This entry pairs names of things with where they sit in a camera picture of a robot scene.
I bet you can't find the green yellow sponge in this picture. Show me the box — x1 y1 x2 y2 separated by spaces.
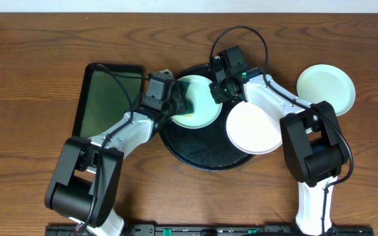
182 100 194 116

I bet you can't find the mint green plate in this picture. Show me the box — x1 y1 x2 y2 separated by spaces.
172 75 222 129
297 64 356 116

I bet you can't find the pink plate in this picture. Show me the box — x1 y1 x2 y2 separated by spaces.
226 102 282 155

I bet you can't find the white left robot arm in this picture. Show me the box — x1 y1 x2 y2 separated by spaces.
45 69 187 235

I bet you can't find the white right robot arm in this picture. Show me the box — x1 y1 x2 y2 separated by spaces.
209 46 353 235

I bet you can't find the black rectangular water tray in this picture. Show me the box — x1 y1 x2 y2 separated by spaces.
72 63 145 138

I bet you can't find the round black tray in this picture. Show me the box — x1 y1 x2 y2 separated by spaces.
158 63 257 172

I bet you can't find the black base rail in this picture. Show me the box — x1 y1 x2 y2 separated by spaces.
44 223 375 236

